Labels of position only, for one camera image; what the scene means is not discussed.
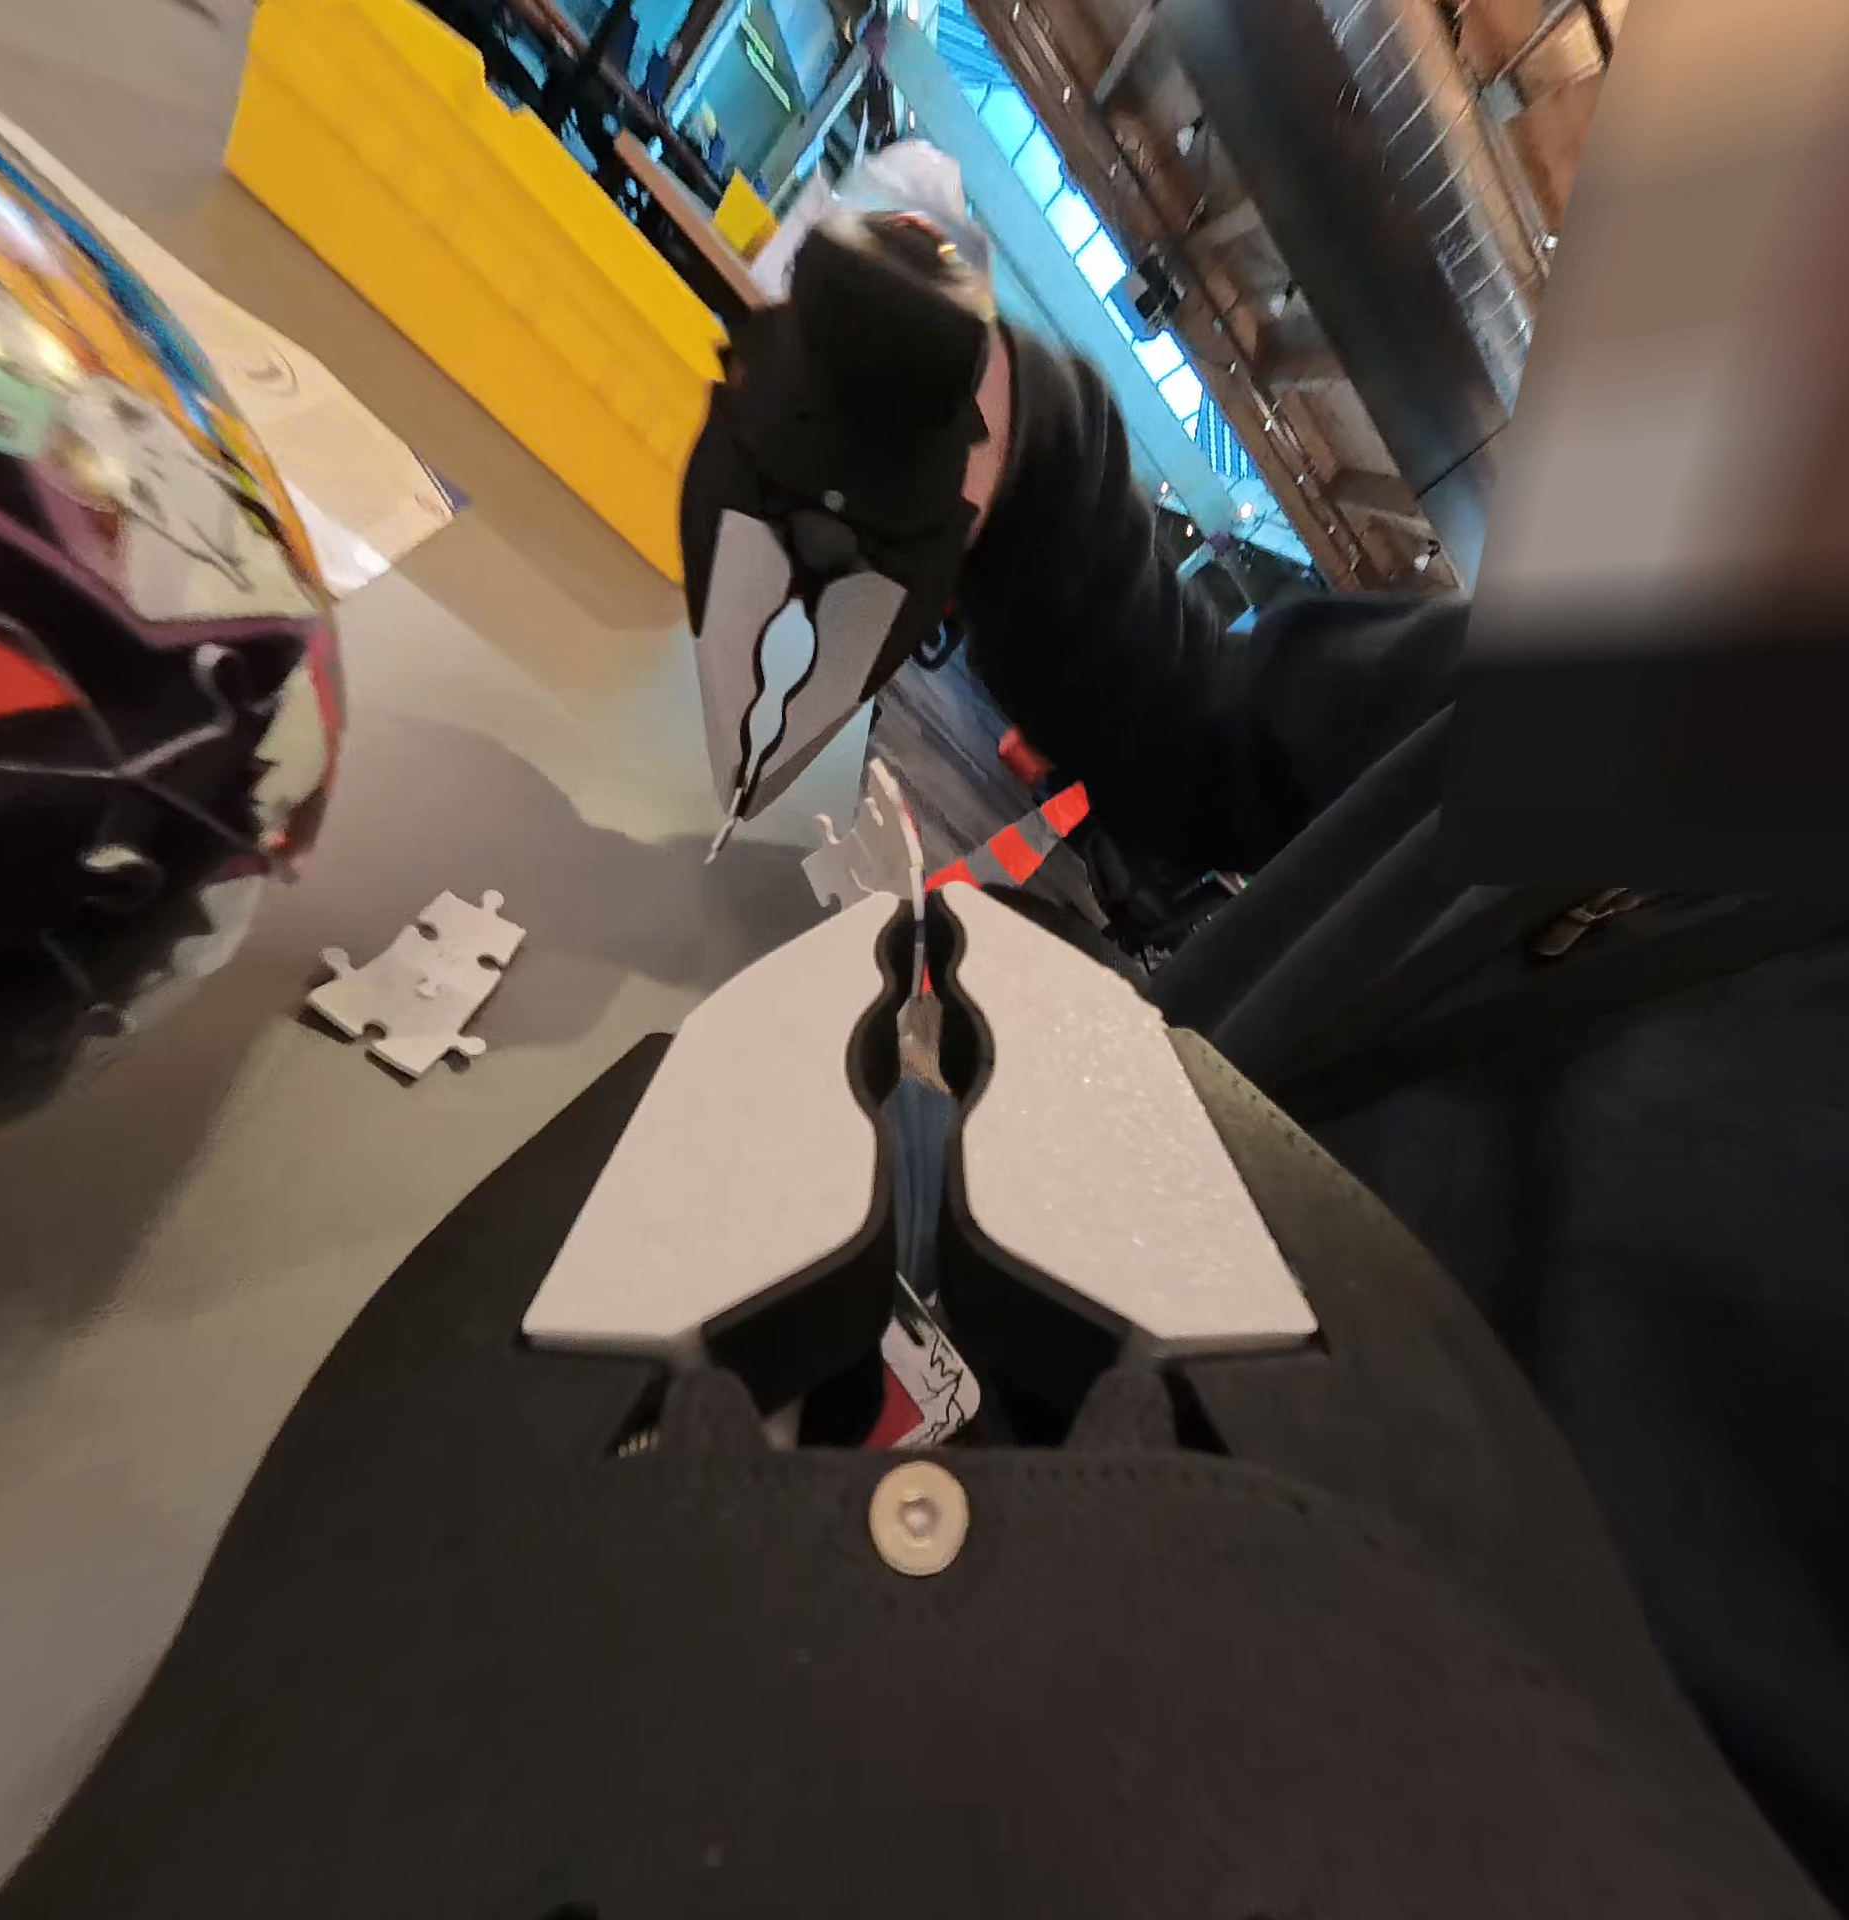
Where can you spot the yellow plastic bin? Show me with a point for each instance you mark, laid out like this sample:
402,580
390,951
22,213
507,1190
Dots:
474,224

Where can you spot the white printed paper sheet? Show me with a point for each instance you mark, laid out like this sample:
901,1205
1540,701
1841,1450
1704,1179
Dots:
339,450

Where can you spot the person's right forearm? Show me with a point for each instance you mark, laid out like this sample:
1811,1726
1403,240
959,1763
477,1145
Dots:
1133,629

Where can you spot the red floor tape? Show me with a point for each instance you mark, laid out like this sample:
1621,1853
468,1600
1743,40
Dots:
1022,847

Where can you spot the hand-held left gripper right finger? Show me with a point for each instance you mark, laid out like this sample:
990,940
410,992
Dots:
1119,1170

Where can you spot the silver ventilation duct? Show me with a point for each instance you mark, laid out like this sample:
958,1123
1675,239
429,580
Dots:
1404,180

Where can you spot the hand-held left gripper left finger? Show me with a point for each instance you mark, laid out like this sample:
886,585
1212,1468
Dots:
714,1170

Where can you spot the red printed puzzle piece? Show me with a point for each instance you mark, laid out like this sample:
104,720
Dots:
864,840

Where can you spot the colourful printed puzzle ball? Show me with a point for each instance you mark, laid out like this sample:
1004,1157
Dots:
115,600

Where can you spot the person's dark clothed body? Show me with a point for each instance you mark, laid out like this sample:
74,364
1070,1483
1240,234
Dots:
1613,1275

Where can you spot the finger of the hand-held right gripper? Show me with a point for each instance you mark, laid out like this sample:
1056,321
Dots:
850,661
729,645

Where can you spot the white joined puzzle pieces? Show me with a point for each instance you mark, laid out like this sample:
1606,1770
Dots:
414,982

